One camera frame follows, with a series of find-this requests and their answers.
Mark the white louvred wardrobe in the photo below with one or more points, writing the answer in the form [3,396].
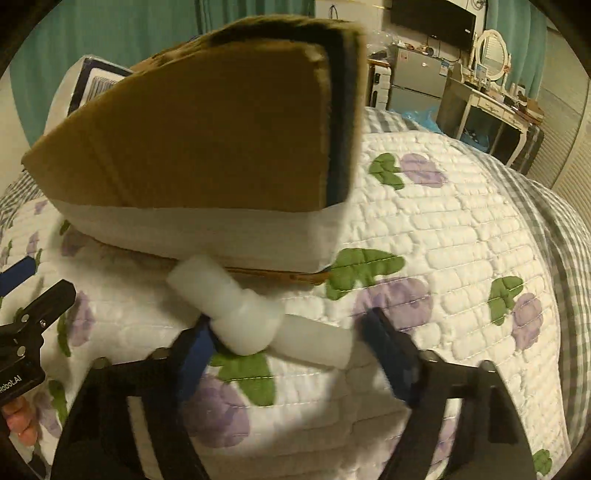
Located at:
[568,115]

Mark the clear plastic bag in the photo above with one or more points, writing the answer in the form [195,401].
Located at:
[383,44]

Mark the narrow teal curtain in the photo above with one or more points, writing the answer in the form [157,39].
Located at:
[512,27]

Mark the oval white mirror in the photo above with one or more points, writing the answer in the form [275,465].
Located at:
[491,55]

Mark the white dressing table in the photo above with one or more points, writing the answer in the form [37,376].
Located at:
[480,104]

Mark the silver small fridge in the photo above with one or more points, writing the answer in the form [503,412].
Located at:
[418,78]

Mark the black wall television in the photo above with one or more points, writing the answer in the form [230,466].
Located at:
[434,18]

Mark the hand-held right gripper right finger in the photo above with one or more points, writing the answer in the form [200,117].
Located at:
[383,350]

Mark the brown cardboard box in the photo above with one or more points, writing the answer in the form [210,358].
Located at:
[207,138]

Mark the blue plastic bag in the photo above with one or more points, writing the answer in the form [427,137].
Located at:
[422,117]

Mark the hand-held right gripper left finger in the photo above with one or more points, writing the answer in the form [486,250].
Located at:
[194,360]

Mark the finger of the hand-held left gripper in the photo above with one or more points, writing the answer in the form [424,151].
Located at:
[16,274]
[48,302]

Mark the grey checked bed sheet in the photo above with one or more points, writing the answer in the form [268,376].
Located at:
[568,258]

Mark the dark blue packet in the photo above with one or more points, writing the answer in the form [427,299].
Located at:
[92,83]

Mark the blue plastic basket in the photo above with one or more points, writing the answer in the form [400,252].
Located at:
[473,136]

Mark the floral white quilt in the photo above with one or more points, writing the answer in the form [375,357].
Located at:
[438,240]

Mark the person's left hand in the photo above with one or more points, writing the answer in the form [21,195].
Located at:
[21,420]

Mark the dark suitcase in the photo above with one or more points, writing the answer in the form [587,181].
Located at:
[533,147]

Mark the wide teal curtain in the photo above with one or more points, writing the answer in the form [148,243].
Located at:
[115,32]

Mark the white suitcase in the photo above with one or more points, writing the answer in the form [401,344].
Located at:
[378,87]

